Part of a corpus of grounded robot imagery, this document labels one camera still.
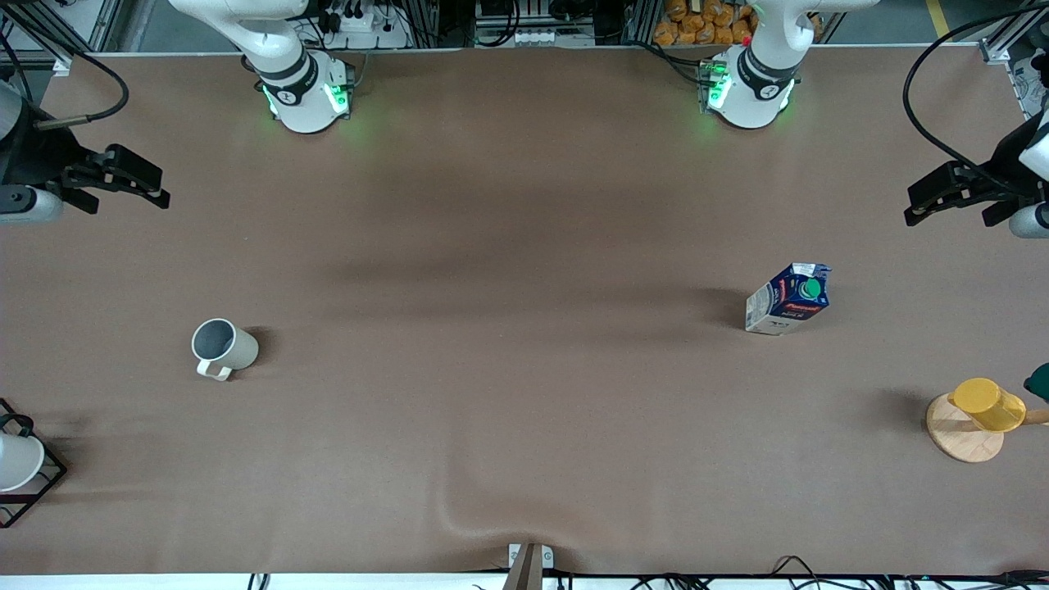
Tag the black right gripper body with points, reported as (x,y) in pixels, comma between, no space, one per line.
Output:
(39,156)

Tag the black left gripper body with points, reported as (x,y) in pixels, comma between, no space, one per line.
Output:
(1007,165)

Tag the blue white milk carton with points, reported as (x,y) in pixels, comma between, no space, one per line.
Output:
(787,303)

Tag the beige grey mug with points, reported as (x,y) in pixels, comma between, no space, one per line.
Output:
(238,348)

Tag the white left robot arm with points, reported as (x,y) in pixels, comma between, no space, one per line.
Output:
(754,98)

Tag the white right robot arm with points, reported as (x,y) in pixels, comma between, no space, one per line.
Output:
(303,98)

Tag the yellow cup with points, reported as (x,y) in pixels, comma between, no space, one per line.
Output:
(987,406)

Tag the white cup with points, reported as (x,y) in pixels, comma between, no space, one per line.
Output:
(16,463)

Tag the white printed sheet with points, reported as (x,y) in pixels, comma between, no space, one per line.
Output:
(1033,86)

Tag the dark green object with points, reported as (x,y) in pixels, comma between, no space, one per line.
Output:
(1039,383)

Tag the wooden stand peg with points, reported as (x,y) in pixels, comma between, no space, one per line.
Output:
(1037,417)

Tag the round wooden stand base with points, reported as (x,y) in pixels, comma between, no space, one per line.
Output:
(959,442)

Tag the white power strip with plugs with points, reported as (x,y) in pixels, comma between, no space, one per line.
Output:
(369,37)

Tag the orange snack bag pile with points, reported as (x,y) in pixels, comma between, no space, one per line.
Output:
(697,24)

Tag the slim white power strip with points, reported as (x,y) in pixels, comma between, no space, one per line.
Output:
(541,38)

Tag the aluminium frame strut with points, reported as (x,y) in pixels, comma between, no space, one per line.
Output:
(102,24)
(996,51)

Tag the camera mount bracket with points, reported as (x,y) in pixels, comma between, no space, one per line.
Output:
(529,574)

